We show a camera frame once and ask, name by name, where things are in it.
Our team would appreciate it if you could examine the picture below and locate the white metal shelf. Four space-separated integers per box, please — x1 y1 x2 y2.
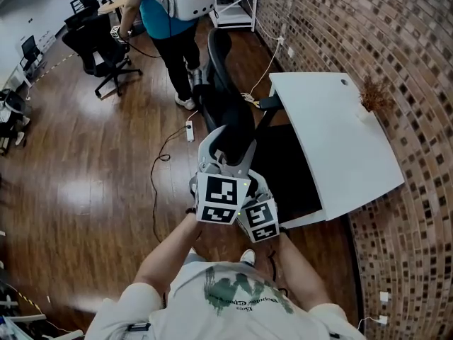
207 0 260 33

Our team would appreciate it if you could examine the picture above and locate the black office chair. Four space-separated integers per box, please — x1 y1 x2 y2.
190 28 285 171

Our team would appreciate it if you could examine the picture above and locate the white power cable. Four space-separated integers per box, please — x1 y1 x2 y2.
356 316 379 333
189 40 284 124

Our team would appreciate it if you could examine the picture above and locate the person's right forearm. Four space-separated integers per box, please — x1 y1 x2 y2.
277 231 333 314

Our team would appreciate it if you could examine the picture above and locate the yellow black floor tape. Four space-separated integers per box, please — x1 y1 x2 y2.
30 52 78 84

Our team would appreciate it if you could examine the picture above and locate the black power cable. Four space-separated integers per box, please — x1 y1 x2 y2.
150 124 190 244

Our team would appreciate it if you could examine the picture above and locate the black mesh chair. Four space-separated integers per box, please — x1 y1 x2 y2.
19 35 47 73

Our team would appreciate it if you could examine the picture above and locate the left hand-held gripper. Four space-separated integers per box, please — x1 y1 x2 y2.
189 125 258 225

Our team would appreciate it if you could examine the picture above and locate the person's beige printed shirt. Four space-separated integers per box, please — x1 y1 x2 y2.
84 260 366 340

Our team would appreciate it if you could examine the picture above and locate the person's left forearm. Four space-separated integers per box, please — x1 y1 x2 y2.
132 210 205 297

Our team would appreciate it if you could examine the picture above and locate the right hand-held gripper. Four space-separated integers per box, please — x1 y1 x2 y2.
236 170 281 244

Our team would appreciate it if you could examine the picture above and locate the person's white shoe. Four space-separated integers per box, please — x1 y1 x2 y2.
239 249 257 268

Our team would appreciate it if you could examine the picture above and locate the dried plant in white pot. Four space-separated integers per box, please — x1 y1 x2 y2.
358 73 396 120

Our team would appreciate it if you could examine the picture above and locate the white desk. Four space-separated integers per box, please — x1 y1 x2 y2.
268 72 406 230

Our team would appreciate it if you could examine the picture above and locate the black swivel chair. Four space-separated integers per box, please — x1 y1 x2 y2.
62 12 144 99

